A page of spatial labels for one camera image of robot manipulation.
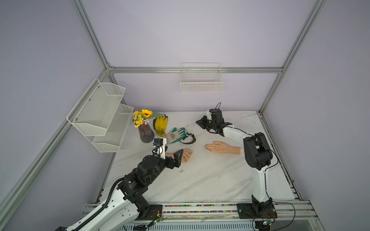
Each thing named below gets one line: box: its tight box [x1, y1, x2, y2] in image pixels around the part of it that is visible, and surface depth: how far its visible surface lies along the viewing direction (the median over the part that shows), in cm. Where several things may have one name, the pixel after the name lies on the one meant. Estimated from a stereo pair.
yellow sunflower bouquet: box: [132, 108, 165, 129], surface depth 86 cm
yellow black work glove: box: [152, 114, 169, 138], surface depth 113 cm
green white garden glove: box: [166, 127, 188, 144], surface depth 106 cm
